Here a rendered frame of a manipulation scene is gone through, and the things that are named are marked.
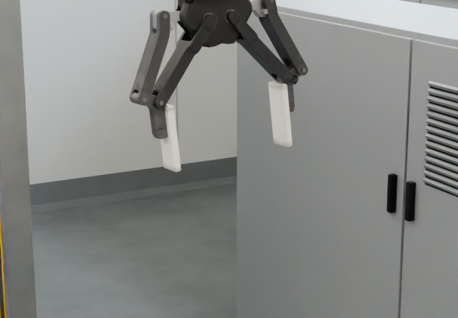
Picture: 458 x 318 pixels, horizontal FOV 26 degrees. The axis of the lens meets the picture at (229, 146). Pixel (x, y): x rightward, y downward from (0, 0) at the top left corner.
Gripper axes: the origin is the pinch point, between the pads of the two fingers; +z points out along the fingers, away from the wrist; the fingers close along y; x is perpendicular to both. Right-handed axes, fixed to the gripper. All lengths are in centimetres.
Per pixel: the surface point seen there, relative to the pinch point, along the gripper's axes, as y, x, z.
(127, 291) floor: 105, 330, 143
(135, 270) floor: 119, 353, 142
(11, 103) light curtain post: 1, 91, 6
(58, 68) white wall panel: 131, 471, 51
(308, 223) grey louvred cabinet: 127, 195, 83
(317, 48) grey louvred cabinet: 131, 187, 21
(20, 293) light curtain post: -2, 93, 44
